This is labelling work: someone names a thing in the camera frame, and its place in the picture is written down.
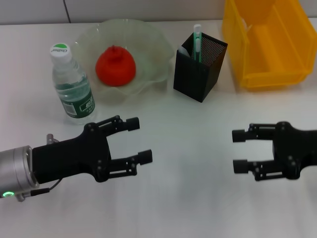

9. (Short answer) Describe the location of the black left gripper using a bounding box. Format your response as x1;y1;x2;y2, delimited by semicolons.
32;115;154;184

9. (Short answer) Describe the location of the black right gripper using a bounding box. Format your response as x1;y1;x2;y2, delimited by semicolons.
231;120;317;182

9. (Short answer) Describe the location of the orange fruit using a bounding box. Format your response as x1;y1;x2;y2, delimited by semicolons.
96;44;137;87

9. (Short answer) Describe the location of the clear water bottle green label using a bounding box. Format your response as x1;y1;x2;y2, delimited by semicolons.
50;43;97;124

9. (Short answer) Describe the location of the beige eraser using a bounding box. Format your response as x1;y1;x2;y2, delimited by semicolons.
180;45;192;59

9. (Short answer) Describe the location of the green utility knife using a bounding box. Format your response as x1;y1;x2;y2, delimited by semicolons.
192;24;203;63

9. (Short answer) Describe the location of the black mesh pen holder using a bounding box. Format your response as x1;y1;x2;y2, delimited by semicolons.
173;31;228;103

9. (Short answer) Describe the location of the clear glass fruit plate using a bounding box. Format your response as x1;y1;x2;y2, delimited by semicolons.
74;18;175;105

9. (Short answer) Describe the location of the yellow plastic storage bin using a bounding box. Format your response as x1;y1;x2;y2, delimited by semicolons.
221;0;317;92

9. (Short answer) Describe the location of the left gripper cable with connector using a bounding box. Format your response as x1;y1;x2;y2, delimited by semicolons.
14;178;61;202

